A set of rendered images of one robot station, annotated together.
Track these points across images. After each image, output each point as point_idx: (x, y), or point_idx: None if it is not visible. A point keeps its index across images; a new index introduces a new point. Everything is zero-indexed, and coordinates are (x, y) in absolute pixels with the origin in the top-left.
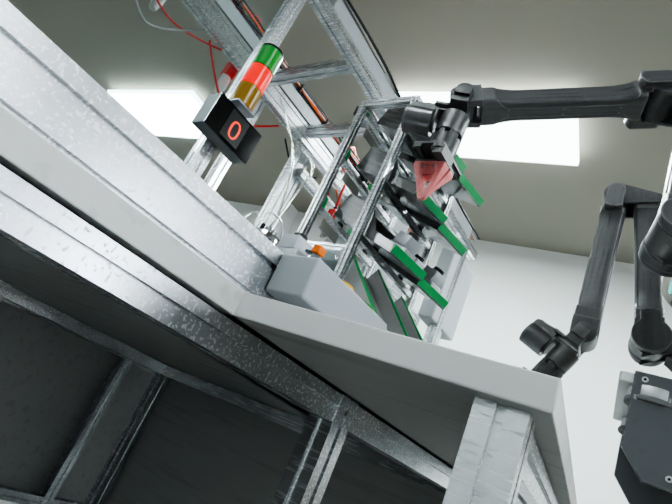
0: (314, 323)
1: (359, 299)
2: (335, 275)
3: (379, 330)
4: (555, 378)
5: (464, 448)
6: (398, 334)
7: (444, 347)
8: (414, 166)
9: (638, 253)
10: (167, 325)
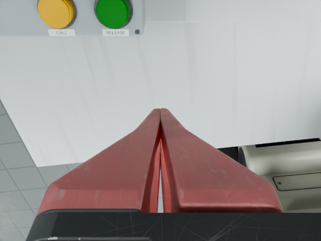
0: None
1: (69, 36)
2: (16, 36)
3: (5, 108)
4: (36, 165)
5: None
6: (9, 116)
7: (19, 134)
8: (64, 179)
9: None
10: None
